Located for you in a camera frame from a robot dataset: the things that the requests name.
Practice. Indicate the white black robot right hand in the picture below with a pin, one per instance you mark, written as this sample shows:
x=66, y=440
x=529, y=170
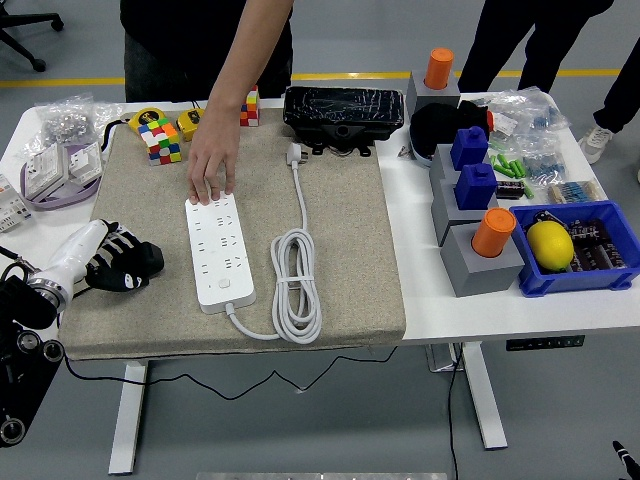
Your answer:
x=624, y=455

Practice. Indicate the clear bag beige blue resistors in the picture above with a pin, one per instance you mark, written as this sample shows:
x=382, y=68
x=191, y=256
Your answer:
x=575, y=192

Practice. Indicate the square yellow tape measure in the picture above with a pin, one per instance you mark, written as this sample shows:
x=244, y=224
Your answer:
x=187, y=125

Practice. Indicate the black office chair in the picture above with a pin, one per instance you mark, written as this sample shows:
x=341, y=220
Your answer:
x=25, y=30

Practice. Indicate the white label packet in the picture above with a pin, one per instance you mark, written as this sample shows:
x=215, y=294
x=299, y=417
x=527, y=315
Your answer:
x=505, y=124

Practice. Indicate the white socket box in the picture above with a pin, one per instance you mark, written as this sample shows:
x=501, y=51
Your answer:
x=85, y=161
x=45, y=170

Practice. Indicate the white circuit breaker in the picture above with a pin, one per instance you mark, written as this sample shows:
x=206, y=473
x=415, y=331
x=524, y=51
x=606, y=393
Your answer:
x=10, y=210

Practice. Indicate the blue square peg block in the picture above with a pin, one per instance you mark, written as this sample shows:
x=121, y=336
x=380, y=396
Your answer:
x=475, y=189
x=469, y=147

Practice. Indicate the white table leg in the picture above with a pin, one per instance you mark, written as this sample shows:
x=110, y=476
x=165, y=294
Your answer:
x=129, y=420
x=482, y=395

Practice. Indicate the person's left forearm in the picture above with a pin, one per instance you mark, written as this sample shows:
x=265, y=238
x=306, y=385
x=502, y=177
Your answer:
x=250, y=50

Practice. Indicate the black desk control panel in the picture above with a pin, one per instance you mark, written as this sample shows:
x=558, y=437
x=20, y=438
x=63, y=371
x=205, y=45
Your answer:
x=545, y=343

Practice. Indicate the green cylinder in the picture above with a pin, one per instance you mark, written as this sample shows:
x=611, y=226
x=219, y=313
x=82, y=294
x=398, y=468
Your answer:
x=504, y=169
x=493, y=164
x=514, y=169
x=522, y=168
x=528, y=190

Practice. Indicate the grey socket block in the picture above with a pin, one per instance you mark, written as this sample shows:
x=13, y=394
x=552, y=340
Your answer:
x=480, y=275
x=420, y=95
x=445, y=210
x=440, y=162

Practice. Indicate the black plastic-wrapped device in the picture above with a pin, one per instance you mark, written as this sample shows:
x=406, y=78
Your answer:
x=345, y=112

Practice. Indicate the empty clear plastic bag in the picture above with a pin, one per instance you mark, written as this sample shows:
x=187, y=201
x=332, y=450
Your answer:
x=107, y=112

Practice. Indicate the round yellow black tape measure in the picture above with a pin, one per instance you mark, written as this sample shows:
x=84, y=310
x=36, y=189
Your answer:
x=145, y=117

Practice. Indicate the person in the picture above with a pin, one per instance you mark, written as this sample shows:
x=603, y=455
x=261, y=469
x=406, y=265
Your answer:
x=500, y=45
x=175, y=45
x=620, y=95

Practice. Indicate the white power strip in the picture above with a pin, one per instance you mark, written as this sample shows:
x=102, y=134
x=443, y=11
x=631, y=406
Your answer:
x=220, y=250

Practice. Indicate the large clear bag blue resistors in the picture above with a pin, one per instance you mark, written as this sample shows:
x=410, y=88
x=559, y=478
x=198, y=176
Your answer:
x=530, y=107

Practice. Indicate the grey under-desk control box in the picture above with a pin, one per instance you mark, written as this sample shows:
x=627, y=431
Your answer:
x=442, y=357

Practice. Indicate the orange cylinder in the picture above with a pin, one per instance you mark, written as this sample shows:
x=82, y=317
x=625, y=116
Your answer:
x=439, y=67
x=492, y=232

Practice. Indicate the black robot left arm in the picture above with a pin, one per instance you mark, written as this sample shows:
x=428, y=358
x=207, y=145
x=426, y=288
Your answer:
x=25, y=305

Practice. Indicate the black metal clip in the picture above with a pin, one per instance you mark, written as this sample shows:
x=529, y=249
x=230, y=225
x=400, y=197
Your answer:
x=545, y=217

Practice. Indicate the person's left hand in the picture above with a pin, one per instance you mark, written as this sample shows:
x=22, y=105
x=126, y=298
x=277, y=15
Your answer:
x=215, y=150

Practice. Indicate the pale blue dish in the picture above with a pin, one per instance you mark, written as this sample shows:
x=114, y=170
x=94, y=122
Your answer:
x=419, y=156

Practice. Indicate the purple tray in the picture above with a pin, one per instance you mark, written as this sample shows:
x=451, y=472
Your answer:
x=60, y=200

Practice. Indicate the grey-brown mat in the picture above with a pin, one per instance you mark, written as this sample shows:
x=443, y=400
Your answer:
x=350, y=250

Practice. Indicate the small clear bag blue resistors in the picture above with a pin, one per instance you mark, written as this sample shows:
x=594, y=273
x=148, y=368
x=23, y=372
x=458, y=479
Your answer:
x=542, y=162

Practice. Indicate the colourful puzzle cube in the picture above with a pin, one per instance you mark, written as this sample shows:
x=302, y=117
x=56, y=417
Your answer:
x=160, y=142
x=251, y=110

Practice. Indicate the blue plastic bin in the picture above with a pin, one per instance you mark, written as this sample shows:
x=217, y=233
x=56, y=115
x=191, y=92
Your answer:
x=575, y=282

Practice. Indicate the clear bag metal nuts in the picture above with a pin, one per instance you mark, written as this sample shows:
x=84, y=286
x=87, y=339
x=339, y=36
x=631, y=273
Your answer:
x=62, y=122

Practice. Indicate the dark brown capacitor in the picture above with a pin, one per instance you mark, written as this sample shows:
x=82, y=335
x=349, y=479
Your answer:
x=616, y=256
x=590, y=259
x=590, y=231
x=510, y=190

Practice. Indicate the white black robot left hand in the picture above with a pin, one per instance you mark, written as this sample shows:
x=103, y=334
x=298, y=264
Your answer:
x=70, y=255

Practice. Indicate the yellow lemon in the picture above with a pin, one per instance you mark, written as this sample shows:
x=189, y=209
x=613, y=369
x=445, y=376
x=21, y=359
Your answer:
x=550, y=247

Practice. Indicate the black plug adapter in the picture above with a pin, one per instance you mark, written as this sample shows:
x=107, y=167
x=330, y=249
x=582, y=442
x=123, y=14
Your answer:
x=154, y=257

